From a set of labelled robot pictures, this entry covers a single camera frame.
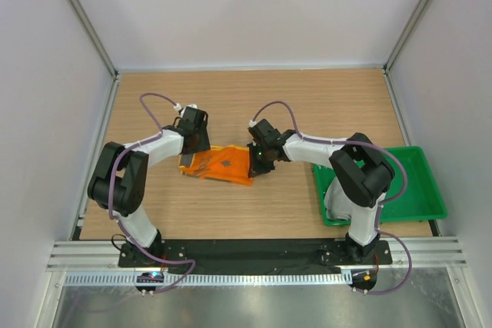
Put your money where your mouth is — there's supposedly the grey panda towel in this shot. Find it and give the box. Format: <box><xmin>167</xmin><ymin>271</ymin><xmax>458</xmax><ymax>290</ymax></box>
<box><xmin>324</xmin><ymin>177</ymin><xmax>352</xmax><ymax>221</ymax></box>

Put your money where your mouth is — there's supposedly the green plastic tray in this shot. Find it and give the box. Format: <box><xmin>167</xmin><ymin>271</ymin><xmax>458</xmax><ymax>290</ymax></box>
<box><xmin>312</xmin><ymin>146</ymin><xmax>447</xmax><ymax>227</ymax></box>

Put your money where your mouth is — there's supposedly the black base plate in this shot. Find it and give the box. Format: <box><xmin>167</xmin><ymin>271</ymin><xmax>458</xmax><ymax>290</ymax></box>
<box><xmin>117</xmin><ymin>238</ymin><xmax>393</xmax><ymax>277</ymax></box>

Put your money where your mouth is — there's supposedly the left aluminium frame post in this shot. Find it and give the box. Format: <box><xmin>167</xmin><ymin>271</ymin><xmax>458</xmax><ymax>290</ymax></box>
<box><xmin>67</xmin><ymin>0</ymin><xmax>118</xmax><ymax>80</ymax></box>

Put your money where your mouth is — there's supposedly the aluminium frame post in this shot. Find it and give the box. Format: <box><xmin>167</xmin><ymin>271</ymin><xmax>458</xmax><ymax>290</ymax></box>
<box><xmin>67</xmin><ymin>0</ymin><xmax>118</xmax><ymax>80</ymax></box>
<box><xmin>383</xmin><ymin>0</ymin><xmax>454</xmax><ymax>74</ymax></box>

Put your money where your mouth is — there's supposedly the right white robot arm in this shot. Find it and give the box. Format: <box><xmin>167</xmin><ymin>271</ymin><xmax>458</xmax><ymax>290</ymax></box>
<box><xmin>248</xmin><ymin>119</ymin><xmax>395</xmax><ymax>263</ymax></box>

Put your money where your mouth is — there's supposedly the front aluminium rail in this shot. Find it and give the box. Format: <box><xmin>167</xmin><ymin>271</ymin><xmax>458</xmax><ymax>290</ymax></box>
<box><xmin>46</xmin><ymin>237</ymin><xmax>467</xmax><ymax>271</ymax></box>

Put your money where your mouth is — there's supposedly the slotted cable duct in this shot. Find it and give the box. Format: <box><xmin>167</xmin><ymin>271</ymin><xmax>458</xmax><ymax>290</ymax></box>
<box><xmin>64</xmin><ymin>270</ymin><xmax>352</xmax><ymax>288</ymax></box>

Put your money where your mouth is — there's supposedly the right aluminium frame post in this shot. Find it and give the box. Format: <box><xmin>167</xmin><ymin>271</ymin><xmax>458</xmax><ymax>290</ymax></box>
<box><xmin>383</xmin><ymin>0</ymin><xmax>454</xmax><ymax>74</ymax></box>

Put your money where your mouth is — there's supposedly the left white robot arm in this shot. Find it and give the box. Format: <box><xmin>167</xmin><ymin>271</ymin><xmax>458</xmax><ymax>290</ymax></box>
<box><xmin>87</xmin><ymin>105</ymin><xmax>211</xmax><ymax>267</ymax></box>

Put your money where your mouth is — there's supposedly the grey orange happy towel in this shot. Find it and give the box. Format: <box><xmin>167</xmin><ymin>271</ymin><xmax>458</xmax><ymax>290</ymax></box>
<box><xmin>178</xmin><ymin>145</ymin><xmax>253</xmax><ymax>186</ymax></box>

